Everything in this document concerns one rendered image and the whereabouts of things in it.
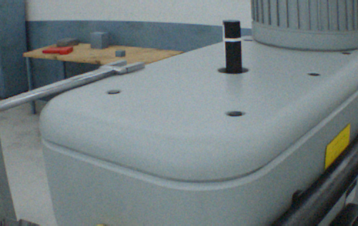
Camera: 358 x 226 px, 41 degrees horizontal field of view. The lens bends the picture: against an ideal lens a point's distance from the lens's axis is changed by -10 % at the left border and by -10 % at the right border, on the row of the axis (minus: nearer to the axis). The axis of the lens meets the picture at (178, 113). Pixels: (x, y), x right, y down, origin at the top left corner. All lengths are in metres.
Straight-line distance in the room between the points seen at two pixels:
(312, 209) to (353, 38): 0.35
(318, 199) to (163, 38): 5.72
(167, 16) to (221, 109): 5.63
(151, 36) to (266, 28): 5.54
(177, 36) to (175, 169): 5.63
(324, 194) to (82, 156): 0.23
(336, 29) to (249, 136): 0.36
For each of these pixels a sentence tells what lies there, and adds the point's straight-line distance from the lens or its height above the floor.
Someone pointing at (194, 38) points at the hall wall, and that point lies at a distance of 5.88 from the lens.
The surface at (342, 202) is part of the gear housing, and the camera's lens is 0.73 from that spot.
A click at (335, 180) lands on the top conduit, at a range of 0.53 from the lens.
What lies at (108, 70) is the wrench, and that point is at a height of 1.90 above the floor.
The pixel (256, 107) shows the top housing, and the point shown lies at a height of 1.89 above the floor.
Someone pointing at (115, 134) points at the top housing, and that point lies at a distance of 0.44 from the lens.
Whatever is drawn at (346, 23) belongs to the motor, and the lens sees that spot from 0.74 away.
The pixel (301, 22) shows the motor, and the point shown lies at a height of 1.93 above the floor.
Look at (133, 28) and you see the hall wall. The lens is 6.44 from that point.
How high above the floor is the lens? 2.03
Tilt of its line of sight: 18 degrees down
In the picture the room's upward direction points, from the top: 3 degrees counter-clockwise
